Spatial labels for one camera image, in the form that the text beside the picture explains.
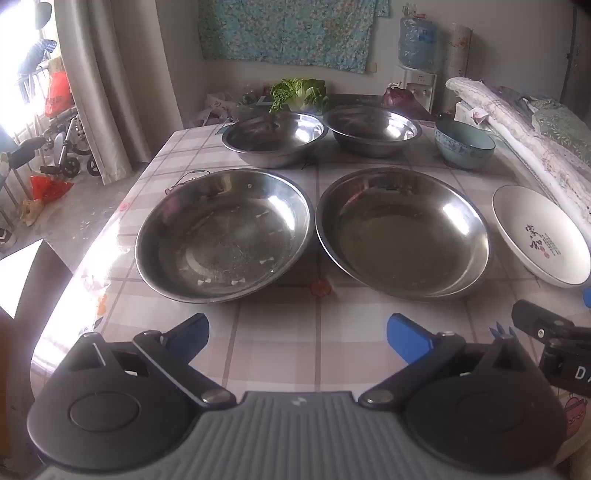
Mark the dark side table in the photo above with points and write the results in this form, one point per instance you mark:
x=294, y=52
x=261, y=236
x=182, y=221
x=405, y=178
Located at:
x=355, y=99

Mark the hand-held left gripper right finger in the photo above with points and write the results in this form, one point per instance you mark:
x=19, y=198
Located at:
x=408, y=341

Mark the white water dispenser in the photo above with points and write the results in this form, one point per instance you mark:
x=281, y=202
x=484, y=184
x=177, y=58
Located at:
x=420, y=87

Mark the rolled printed paper tube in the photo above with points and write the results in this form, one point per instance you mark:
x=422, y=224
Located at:
x=455, y=55

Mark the steel bowl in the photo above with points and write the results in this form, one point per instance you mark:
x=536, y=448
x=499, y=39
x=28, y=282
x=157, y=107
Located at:
x=272, y=134
x=374, y=127

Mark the green floral bedding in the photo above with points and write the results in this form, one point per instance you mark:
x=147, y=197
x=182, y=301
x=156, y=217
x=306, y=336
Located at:
x=558, y=122

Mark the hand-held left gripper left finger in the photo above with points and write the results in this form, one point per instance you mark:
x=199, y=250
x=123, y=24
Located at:
x=194, y=331

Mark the red hanging plastic bag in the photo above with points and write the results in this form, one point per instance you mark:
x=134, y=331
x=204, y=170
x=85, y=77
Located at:
x=57, y=94

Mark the white plastic bag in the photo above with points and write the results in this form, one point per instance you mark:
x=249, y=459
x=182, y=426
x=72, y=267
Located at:
x=221, y=108

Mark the teal floral wall cloth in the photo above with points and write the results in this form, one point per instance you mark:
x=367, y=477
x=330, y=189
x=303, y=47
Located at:
x=286, y=32

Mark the wheelchair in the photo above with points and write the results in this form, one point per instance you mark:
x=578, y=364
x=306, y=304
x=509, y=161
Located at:
x=69, y=138

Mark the white printed ceramic plate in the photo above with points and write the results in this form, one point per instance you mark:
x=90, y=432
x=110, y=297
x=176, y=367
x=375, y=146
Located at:
x=521, y=217

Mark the teal ceramic bowl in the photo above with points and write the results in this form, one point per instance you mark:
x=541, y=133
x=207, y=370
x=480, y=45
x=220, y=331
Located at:
x=461, y=147

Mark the large shallow steel plate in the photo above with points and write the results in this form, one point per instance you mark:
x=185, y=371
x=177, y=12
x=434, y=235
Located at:
x=401, y=235
x=221, y=240

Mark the white printed box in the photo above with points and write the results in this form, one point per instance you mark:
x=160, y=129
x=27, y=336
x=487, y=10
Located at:
x=466, y=113

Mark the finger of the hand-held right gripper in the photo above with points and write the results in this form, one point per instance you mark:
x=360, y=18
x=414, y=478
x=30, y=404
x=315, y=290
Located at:
x=587, y=297
x=540, y=318

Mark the blue hanging cloth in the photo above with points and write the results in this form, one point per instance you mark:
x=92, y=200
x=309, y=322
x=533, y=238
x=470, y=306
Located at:
x=37, y=57

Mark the red onion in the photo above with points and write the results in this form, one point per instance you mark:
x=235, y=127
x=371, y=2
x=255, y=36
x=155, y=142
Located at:
x=397, y=98

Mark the rolled white quilt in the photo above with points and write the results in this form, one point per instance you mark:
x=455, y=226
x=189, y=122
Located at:
x=508, y=120

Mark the napa cabbage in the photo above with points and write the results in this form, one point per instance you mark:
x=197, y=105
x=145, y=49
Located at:
x=295, y=92

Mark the metal balcony railing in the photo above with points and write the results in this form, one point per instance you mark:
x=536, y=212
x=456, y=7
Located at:
x=27, y=110

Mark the red crumpled plastic bag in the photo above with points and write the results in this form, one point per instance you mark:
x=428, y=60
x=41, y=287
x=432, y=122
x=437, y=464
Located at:
x=48, y=188

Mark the pair of beige shoes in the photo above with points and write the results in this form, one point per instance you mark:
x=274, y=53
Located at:
x=31, y=212

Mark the beige curtain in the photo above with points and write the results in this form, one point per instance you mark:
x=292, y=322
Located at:
x=120, y=83

